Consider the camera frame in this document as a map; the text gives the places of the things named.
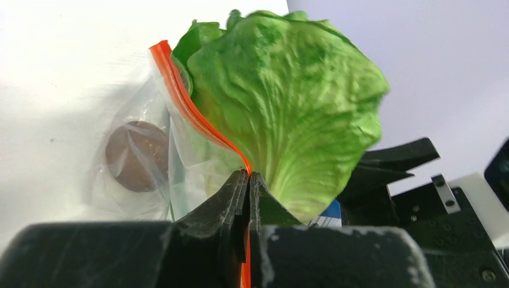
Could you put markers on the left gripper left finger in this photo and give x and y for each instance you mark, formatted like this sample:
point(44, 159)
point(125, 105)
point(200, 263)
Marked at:
point(205, 248)

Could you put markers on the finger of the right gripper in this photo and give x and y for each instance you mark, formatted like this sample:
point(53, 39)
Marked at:
point(365, 180)
point(406, 156)

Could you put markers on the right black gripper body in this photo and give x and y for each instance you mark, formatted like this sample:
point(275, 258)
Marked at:
point(443, 223)

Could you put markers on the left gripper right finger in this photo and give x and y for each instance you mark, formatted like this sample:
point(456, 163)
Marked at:
point(285, 253)

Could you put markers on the clear zip bag orange zipper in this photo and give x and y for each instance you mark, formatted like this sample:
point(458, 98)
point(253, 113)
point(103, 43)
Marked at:
point(176, 187)

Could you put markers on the green lettuce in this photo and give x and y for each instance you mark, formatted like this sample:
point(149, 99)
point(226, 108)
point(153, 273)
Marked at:
point(295, 96)

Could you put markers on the brown kiwi potato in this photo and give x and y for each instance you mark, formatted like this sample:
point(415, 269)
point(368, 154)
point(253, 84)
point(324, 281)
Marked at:
point(137, 156)

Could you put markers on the blue plastic bin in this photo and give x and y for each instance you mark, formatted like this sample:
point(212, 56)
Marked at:
point(333, 210)

